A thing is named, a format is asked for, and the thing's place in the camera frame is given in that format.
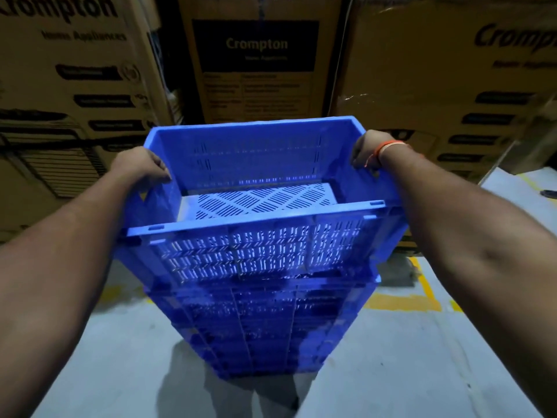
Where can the orange wristband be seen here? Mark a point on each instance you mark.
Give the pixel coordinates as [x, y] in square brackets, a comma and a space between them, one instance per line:
[387, 145]

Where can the person's right forearm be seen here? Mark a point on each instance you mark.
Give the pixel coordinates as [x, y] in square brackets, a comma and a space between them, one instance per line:
[478, 256]

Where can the person's right hand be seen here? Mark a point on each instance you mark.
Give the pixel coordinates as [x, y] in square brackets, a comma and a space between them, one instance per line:
[367, 147]

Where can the large cardboard box louvre print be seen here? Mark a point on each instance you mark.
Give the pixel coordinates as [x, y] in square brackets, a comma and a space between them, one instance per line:
[65, 82]

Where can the person's left forearm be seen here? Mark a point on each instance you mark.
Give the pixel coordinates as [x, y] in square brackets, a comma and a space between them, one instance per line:
[52, 278]

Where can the person's left hand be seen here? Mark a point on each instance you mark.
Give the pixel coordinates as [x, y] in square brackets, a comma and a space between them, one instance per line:
[139, 167]

